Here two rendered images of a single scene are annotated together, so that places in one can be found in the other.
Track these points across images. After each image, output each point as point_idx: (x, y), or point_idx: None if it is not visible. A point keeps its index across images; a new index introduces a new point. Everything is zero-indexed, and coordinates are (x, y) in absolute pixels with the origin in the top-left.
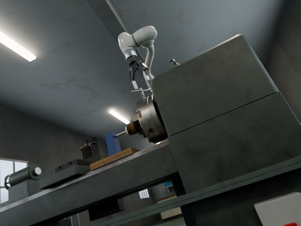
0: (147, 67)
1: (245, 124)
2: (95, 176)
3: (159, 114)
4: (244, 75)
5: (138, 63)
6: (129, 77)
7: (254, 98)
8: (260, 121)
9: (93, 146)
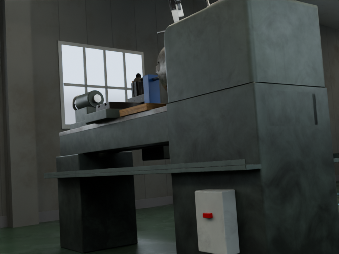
0: (178, 0)
1: (219, 111)
2: (122, 123)
3: None
4: (232, 51)
5: None
6: (169, 4)
7: (232, 84)
8: (230, 112)
9: None
